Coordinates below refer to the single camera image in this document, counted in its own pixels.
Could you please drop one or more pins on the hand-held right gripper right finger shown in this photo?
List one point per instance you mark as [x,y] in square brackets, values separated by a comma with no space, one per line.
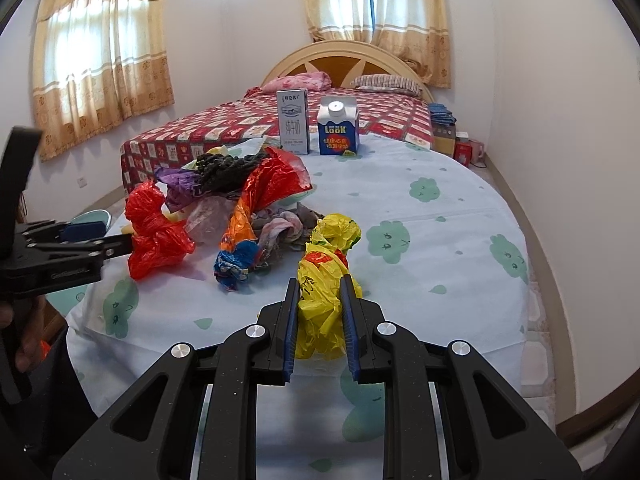
[350,330]

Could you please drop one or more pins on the blue milk carton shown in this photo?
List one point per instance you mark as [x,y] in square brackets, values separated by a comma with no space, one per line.
[337,130]

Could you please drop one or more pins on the purple plastic bag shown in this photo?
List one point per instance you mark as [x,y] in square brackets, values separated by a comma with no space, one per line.
[177,185]

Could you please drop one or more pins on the small red box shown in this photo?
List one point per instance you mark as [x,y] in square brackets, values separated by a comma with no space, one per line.
[462,154]

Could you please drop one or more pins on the red plastic bag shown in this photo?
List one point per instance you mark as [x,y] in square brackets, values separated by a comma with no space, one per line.
[150,240]

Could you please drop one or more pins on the narrow beige curtain panel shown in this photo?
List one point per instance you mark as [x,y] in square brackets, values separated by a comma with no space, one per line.
[415,20]
[335,5]

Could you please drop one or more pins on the person's left hand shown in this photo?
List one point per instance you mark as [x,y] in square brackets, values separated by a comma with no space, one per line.
[27,345]

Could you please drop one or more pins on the wooden bed headboard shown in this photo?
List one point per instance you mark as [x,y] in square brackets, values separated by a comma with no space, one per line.
[345,57]

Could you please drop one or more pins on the pink pillow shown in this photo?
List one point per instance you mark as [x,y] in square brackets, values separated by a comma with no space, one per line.
[300,81]

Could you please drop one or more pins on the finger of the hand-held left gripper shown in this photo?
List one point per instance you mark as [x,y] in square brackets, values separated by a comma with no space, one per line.
[82,231]
[107,249]

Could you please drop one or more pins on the striped pillow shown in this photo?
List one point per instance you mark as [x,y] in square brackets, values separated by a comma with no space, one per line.
[387,84]

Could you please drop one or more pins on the white milk carton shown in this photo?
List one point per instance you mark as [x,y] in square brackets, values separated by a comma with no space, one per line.
[292,125]

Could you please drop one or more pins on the grey-pink crumpled bag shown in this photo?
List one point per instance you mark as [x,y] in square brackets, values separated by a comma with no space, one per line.
[285,230]

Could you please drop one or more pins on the red patterned bedspread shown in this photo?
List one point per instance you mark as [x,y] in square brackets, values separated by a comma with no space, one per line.
[225,120]

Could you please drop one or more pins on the brown cardboard box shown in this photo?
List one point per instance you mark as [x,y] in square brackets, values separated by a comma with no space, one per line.
[444,140]

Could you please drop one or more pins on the wide beige window curtain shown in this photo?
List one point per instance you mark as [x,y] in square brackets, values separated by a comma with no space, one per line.
[100,85]

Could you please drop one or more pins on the clear plastic bag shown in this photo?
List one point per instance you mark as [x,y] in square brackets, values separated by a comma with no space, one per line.
[210,217]

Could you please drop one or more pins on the light printed plastic bag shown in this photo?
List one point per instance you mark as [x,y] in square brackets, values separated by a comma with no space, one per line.
[250,146]

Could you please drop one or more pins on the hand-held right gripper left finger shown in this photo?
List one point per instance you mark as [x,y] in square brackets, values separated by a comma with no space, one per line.
[291,330]

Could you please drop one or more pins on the orange and blue foil bag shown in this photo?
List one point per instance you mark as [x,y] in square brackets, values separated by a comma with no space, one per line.
[265,180]

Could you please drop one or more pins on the yellow plastic bag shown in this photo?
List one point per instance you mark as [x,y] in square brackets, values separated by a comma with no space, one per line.
[320,270]

